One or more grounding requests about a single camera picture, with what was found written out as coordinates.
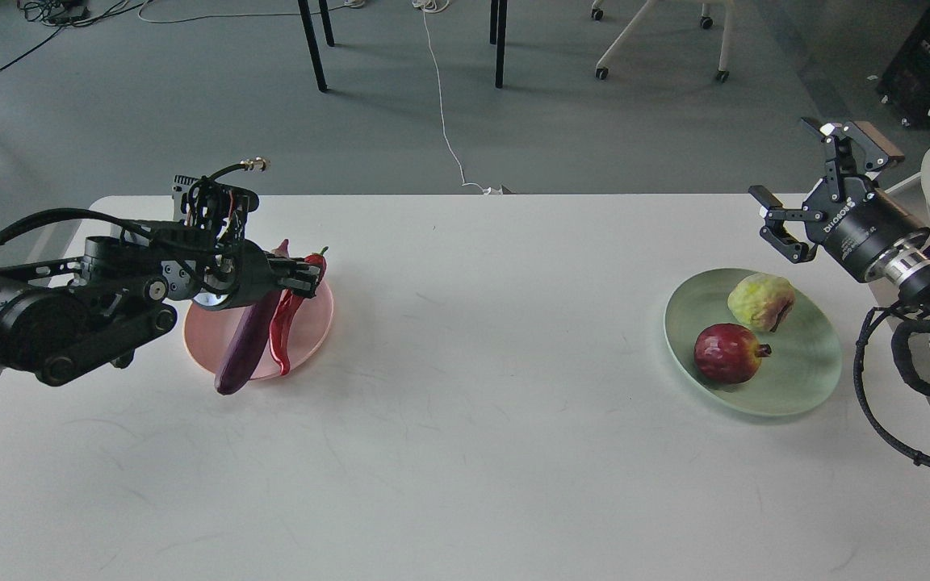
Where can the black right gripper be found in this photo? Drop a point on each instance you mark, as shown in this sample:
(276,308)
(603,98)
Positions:
(863,224)

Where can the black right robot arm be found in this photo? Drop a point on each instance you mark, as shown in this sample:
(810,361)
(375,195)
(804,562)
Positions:
(908,269)

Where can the black table leg right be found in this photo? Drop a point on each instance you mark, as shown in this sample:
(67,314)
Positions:
(497,29)

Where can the red chili pepper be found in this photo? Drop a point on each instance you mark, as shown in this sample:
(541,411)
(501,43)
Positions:
(289,303)

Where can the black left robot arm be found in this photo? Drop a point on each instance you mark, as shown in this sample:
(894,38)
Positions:
(61,319)

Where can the red pomegranate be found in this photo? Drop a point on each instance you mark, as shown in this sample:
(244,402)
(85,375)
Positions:
(729,354)

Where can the white office chair base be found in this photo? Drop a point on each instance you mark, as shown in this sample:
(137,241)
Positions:
(714,17)

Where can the green plate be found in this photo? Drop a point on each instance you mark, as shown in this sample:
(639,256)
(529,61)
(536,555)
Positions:
(801,373)

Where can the green yellow cabbage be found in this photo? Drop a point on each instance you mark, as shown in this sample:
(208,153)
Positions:
(762,301)

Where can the black table leg left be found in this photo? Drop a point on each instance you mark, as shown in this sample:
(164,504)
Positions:
(311,37)

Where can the pink plate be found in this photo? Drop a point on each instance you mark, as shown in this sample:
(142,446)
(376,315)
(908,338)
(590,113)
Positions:
(206,334)

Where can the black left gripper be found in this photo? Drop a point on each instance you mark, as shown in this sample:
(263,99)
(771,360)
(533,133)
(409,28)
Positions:
(258,273)

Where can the purple eggplant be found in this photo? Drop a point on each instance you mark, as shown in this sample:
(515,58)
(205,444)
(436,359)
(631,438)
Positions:
(246,347)

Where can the black table leg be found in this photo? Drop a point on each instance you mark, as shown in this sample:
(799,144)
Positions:
(311,37)
(497,29)

